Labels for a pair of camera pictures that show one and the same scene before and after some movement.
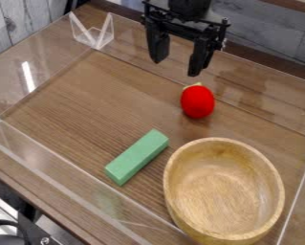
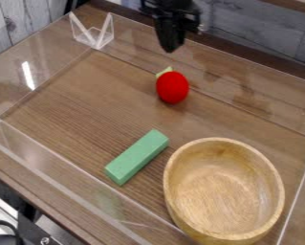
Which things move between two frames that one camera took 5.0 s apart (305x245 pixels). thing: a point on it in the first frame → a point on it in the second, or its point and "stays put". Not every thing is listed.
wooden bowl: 224,190 stays put
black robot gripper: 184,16 → 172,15
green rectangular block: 129,163 stays put
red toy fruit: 197,100 → 172,85
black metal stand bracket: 29,233 stays put
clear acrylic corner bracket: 93,37 stays put
